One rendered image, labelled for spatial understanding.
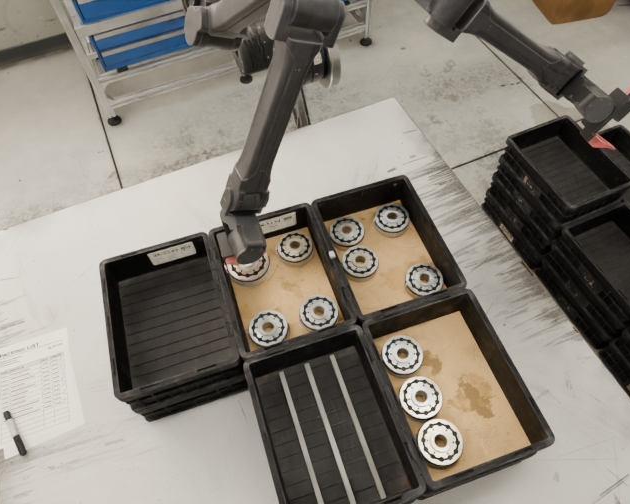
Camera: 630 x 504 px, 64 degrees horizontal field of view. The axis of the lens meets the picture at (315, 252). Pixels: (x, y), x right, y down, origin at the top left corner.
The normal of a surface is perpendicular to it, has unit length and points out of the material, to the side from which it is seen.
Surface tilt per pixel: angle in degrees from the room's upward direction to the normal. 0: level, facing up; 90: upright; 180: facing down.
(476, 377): 0
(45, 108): 0
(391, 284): 0
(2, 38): 90
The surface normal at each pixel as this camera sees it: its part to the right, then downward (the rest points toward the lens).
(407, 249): -0.04, -0.53
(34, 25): 0.40, 0.77
